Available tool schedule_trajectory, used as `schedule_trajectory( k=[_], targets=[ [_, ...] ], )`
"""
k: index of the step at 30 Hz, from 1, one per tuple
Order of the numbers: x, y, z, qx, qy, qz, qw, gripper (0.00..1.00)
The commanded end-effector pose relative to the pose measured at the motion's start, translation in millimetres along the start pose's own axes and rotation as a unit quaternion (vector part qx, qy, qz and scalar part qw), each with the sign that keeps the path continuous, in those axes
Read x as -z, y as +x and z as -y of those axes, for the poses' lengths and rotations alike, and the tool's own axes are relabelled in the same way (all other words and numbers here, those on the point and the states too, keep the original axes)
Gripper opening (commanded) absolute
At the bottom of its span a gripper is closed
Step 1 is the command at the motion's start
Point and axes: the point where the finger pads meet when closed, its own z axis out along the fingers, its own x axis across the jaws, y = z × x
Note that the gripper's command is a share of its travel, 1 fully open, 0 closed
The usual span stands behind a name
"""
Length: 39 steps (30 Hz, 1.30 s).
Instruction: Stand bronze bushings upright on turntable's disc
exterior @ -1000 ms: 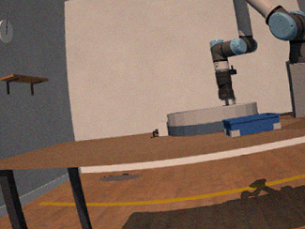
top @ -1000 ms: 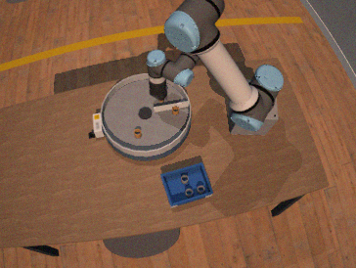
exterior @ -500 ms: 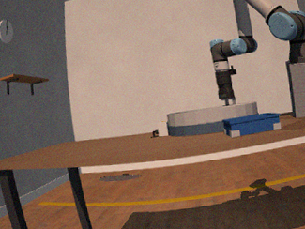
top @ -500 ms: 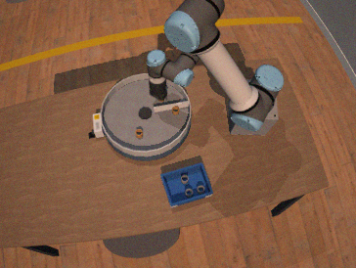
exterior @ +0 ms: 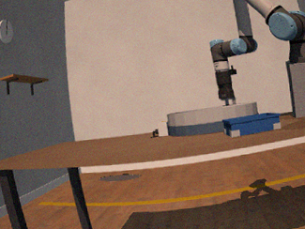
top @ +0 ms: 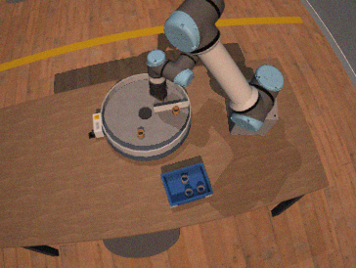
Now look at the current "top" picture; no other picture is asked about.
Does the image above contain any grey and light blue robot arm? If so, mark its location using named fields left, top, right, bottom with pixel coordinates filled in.
left=147, top=0, right=284, bottom=131

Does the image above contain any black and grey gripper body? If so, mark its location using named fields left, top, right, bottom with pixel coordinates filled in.
left=149, top=76, right=167, bottom=101

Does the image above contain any grey round turntable disc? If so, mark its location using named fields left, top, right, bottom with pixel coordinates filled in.
left=89, top=73, right=192, bottom=161

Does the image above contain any blue crate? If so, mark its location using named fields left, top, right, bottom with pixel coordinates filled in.
left=160, top=162, right=213, bottom=208

